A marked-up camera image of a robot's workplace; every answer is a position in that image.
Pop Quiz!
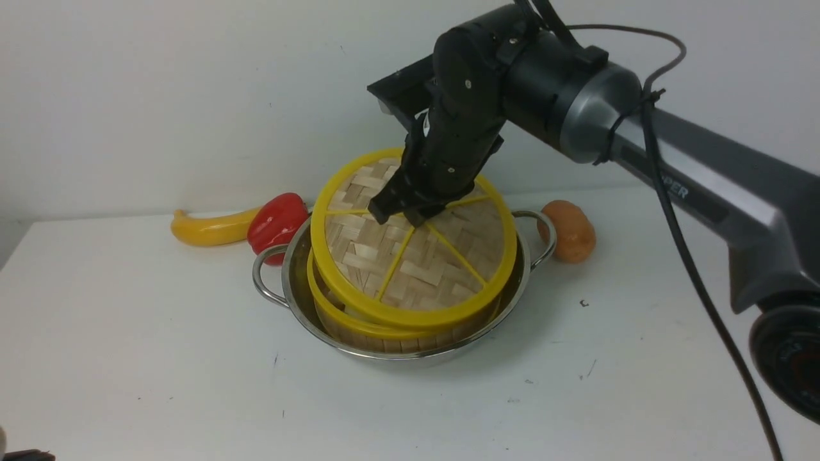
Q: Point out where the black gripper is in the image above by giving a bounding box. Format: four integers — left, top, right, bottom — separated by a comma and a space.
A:
367, 26, 505, 228

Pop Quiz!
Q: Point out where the yellow rimmed bamboo steamer lid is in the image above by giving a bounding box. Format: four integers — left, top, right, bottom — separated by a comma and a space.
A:
309, 149, 518, 332

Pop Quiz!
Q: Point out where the yellow rimmed bamboo steamer basket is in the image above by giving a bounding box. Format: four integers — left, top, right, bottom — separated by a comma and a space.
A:
307, 251, 502, 354

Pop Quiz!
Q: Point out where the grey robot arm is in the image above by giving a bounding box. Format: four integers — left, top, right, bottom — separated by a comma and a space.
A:
367, 1, 819, 422

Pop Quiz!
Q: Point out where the stainless steel pot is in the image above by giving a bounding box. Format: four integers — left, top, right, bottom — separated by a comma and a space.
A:
252, 209, 557, 369

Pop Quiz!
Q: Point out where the red bell pepper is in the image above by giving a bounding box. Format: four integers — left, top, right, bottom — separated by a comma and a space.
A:
246, 192, 309, 255

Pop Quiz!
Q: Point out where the brown potato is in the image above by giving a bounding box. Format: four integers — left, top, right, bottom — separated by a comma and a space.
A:
541, 200, 597, 264

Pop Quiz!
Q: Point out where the yellow banana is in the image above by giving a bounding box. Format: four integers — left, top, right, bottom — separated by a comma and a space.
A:
170, 207, 261, 247

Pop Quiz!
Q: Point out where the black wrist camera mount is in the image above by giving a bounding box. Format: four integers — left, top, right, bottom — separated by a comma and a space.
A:
366, 55, 434, 133

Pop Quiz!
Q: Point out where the black cable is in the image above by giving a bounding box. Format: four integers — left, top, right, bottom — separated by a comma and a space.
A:
564, 24, 785, 461

